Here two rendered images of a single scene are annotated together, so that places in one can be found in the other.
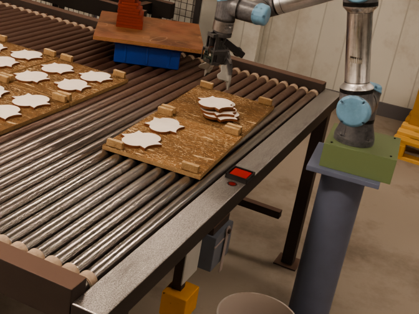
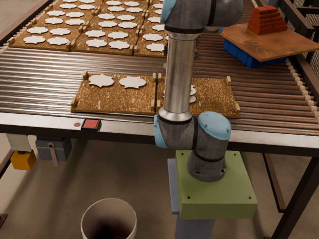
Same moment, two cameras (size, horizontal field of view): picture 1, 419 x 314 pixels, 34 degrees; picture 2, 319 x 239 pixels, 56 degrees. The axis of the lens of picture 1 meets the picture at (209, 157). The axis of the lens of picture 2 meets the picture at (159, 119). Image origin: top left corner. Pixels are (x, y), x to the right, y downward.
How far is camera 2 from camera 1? 2.31 m
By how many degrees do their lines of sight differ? 62
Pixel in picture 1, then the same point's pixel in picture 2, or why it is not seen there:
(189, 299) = (13, 159)
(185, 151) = (103, 96)
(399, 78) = not seen: outside the picture
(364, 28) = (169, 54)
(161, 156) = (86, 91)
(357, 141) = (188, 166)
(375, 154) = (182, 185)
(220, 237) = (41, 144)
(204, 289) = not seen: hidden behind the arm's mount
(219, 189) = (64, 121)
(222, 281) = not seen: hidden behind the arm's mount
